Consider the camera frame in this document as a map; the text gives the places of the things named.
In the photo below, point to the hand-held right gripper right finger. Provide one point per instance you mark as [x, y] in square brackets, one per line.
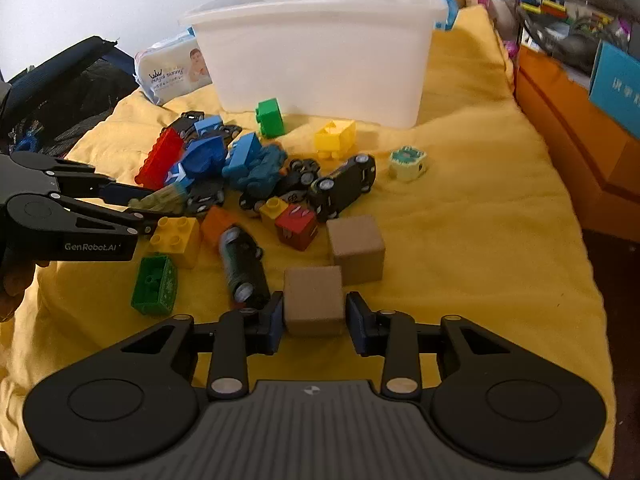
[357, 327]

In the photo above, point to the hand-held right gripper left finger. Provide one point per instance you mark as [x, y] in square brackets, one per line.
[273, 325]

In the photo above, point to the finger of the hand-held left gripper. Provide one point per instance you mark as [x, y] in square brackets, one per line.
[125, 193]
[145, 221]

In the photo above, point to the grey green toy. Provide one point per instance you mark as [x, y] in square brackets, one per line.
[160, 201]

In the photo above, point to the brown wooden cube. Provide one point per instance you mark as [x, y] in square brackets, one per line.
[314, 305]
[357, 249]

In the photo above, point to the orange block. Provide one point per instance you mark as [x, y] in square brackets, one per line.
[217, 222]

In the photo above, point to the black toy car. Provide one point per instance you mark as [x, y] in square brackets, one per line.
[205, 196]
[184, 121]
[295, 177]
[345, 182]

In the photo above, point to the white plastic bin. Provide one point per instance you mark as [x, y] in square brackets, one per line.
[320, 60]

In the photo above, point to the person's left hand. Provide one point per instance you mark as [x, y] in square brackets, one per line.
[12, 290]

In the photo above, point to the yellow studded brick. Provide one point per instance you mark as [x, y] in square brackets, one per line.
[175, 240]

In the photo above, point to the red building brick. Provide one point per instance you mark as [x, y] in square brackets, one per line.
[160, 157]

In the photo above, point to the dark green toy train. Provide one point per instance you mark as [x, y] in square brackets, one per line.
[243, 272]

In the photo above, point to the green toy crate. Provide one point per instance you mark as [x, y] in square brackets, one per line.
[154, 285]

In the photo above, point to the blue toy piece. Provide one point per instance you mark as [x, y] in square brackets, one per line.
[202, 156]

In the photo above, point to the red patterned cube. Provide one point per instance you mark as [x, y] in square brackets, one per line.
[297, 226]

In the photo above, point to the small blue brick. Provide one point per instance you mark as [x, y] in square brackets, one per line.
[208, 125]

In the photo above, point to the black bag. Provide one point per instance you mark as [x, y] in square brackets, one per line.
[75, 90]

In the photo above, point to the small yellow brick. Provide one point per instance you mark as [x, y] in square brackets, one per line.
[272, 208]

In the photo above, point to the wet wipes pack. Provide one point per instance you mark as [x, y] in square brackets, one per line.
[170, 72]

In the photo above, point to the yellow blanket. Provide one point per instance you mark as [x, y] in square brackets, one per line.
[475, 260]

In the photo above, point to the green building brick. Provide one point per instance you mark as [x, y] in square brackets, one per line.
[270, 119]

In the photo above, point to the pale green patterned cube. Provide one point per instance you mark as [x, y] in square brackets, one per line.
[408, 163]

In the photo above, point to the yellow hollow block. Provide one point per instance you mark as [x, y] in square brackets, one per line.
[336, 137]

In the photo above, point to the blue and black round object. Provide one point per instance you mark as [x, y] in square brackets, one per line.
[451, 10]

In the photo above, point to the blue cardboard box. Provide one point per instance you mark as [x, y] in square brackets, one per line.
[617, 87]

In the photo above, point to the clear box of toys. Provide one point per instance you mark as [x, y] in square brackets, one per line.
[565, 5]

